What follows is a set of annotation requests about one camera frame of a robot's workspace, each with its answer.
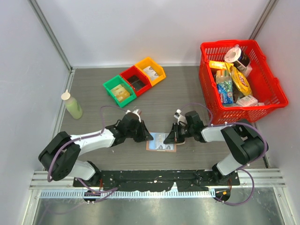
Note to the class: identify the red storage bin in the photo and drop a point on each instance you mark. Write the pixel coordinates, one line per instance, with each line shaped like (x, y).
(135, 71)

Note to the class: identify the green storage bin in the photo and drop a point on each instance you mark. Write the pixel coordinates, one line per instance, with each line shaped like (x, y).
(110, 84)

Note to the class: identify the yellow storage bin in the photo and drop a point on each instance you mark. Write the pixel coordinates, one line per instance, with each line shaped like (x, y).
(158, 69)

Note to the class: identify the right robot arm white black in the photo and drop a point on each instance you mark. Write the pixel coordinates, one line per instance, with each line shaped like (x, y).
(243, 140)

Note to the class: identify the green liquid squeeze bottle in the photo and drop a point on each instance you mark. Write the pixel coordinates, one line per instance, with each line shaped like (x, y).
(71, 105)

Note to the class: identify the tan leather card holder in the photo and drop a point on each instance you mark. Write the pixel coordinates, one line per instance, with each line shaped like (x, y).
(160, 150)

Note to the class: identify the white slotted cable duct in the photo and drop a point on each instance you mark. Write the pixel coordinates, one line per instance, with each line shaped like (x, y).
(83, 193)

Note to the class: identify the dark labelled can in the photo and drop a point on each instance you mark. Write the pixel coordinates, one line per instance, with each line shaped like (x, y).
(242, 60)

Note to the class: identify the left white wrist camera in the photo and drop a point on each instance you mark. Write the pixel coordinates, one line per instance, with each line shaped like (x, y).
(136, 112)

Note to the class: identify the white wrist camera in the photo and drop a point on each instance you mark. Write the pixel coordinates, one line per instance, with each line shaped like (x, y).
(180, 118)
(136, 112)

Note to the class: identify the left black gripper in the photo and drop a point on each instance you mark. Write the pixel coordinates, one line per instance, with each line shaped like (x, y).
(145, 135)

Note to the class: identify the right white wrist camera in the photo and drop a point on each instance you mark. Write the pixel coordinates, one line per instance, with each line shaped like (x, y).
(180, 118)

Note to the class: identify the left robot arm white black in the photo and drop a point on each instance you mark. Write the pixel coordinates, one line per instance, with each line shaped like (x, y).
(60, 156)

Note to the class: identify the yellow chips bag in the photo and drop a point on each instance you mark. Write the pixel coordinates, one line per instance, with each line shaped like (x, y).
(240, 81)

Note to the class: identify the black cards in red bin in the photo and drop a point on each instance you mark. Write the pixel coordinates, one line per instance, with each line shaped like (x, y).
(136, 83)

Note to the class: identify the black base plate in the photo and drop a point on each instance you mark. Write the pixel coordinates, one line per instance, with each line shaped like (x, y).
(161, 180)

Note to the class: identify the red plastic shopping basket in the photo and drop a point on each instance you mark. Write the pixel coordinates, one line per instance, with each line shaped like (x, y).
(265, 86)

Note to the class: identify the blue snack bag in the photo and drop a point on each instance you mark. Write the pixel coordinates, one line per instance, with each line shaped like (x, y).
(224, 86)

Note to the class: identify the silver VIP card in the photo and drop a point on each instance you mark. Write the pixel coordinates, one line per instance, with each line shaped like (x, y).
(157, 143)
(169, 147)

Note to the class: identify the yellow snack packet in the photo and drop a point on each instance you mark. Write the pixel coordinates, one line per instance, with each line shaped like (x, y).
(219, 65)

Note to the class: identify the grey patterned card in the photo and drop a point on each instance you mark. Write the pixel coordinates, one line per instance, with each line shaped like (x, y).
(148, 69)
(153, 75)

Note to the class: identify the yellow cards in green bin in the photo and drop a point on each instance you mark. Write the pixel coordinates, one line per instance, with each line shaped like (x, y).
(120, 93)

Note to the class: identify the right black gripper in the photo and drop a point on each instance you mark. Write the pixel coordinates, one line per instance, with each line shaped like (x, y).
(175, 137)

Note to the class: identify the white small box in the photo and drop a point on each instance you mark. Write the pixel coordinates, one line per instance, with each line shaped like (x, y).
(247, 101)

